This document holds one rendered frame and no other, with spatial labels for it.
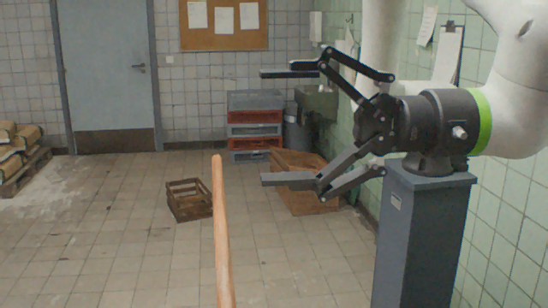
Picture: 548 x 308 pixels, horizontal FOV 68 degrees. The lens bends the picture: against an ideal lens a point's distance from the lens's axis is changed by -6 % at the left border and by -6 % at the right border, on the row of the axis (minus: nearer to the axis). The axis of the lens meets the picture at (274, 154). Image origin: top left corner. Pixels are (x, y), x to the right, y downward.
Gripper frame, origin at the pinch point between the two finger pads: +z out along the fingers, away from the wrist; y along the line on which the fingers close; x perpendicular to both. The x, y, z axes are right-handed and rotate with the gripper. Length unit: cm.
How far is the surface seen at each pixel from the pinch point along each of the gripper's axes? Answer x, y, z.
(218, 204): 39.9, 28.7, 6.7
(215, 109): 465, 102, 6
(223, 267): 13.6, 28.5, 6.5
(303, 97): 348, 67, -78
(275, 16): 465, -7, -67
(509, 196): 94, 59, -114
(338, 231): 236, 150, -84
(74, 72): 461, 50, 166
